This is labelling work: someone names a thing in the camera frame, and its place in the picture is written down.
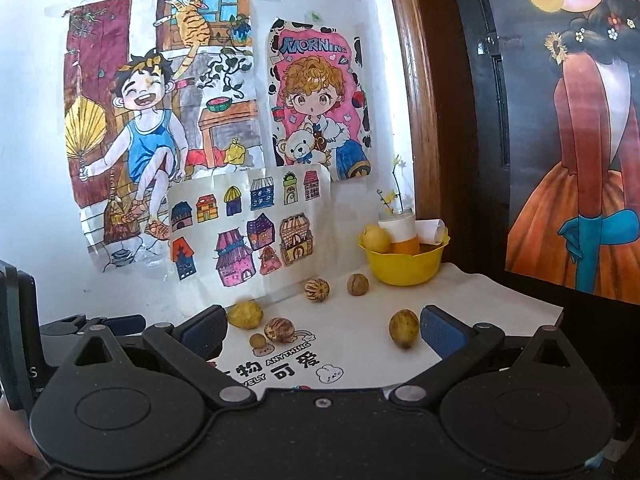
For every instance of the yellow pear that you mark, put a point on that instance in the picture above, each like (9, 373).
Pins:
(377, 240)

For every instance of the yellow-brown oval fruit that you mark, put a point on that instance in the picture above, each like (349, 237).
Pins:
(404, 329)

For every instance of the yellow-green oval fruit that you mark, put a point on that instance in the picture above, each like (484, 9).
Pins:
(245, 315)

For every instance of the drawing of coloured houses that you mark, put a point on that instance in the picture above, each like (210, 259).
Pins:
(240, 240)

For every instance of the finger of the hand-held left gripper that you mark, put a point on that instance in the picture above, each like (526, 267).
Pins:
(120, 324)

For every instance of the wall poster orange dress figure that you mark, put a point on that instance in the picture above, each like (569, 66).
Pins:
(590, 160)

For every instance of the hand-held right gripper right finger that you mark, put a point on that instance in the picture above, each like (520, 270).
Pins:
(442, 332)

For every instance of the pale brown pepino melon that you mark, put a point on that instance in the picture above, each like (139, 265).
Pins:
(358, 284)

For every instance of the white paper roll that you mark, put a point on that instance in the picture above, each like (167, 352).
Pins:
(430, 230)

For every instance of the yellow striped pepino melon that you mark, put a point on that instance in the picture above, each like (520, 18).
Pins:
(316, 291)

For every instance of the black door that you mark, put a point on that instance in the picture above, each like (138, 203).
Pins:
(475, 110)

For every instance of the person's left hand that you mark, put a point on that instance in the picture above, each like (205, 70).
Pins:
(15, 435)

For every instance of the purple striped pepino melon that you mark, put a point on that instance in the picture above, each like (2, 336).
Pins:
(280, 329)

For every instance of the small brown round fruit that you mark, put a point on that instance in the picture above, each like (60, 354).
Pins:
(258, 341)

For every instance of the drawing of girl with teddy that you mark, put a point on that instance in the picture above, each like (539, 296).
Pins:
(320, 100)

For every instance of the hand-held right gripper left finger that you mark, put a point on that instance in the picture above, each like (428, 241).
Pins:
(200, 332)

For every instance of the wooden door frame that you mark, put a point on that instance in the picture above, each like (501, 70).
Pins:
(415, 85)

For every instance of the white and orange glass jar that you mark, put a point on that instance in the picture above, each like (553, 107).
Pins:
(397, 227)

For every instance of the yellow plastic bowl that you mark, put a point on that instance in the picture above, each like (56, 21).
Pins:
(400, 270)

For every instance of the drawing of boy with fan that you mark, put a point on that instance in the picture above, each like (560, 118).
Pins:
(145, 150)

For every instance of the yellow flower twig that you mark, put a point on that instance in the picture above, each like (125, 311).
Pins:
(386, 199)

